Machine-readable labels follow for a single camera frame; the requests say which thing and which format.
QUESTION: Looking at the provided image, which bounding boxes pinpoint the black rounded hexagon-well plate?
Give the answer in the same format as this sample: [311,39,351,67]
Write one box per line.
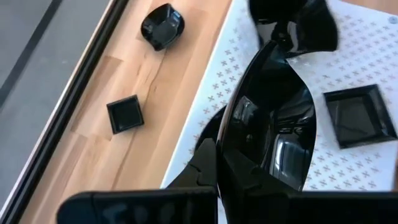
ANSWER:
[140,2,185,52]

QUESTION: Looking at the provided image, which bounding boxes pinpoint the black deep curved plate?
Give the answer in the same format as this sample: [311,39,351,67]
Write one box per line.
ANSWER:
[194,40,318,224]

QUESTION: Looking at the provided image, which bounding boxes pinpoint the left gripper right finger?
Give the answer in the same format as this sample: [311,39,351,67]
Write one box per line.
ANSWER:
[223,149,398,224]

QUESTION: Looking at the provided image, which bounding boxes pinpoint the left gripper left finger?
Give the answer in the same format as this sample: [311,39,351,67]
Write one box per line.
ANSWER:
[57,138,218,224]

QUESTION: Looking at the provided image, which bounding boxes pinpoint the small black square plate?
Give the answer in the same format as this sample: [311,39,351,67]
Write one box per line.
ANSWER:
[106,95,145,135]

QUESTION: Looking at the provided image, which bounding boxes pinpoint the black square flared-corner plate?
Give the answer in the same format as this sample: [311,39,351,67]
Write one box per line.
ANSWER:
[323,83,398,149]

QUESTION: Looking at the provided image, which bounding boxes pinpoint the white perforated metal shelf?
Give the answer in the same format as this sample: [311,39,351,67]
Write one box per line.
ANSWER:
[160,0,398,224]

